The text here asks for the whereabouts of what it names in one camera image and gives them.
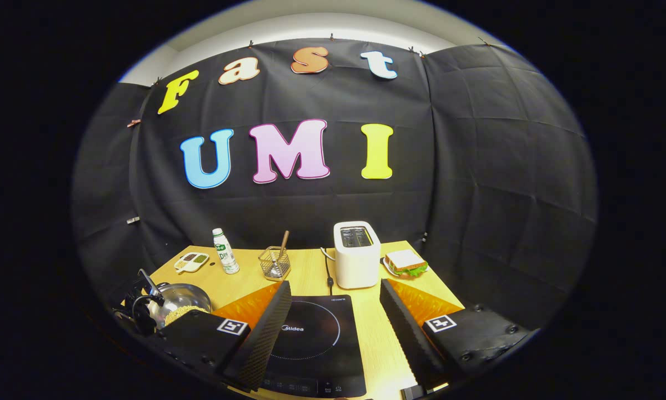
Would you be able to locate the black induction cooktop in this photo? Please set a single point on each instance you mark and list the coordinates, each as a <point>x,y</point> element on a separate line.
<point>316,333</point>

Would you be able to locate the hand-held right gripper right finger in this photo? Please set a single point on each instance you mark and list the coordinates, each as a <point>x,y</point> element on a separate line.
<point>407,333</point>

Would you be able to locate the pink clip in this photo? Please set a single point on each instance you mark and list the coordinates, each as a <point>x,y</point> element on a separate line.
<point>134,123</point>

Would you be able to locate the pile of soybeans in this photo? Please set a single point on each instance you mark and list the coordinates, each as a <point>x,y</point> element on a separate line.
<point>185,314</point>

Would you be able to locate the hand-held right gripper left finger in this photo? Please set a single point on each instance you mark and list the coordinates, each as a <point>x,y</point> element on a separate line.
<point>266,339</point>

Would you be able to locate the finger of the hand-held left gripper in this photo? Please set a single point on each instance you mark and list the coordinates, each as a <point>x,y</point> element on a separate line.
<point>150,286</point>

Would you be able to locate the sandwich with lettuce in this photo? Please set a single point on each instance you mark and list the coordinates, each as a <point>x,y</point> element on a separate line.
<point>406,261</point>

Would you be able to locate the black backdrop cloth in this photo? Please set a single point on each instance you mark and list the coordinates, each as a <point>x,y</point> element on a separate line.
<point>332,100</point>

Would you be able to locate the white bottle with green label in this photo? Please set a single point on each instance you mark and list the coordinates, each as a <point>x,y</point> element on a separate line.
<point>227,255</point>

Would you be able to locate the white divided dish of beans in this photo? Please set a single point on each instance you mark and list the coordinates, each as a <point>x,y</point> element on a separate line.
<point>191,262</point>

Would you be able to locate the white toaster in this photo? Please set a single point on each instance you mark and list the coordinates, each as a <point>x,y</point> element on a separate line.
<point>356,266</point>

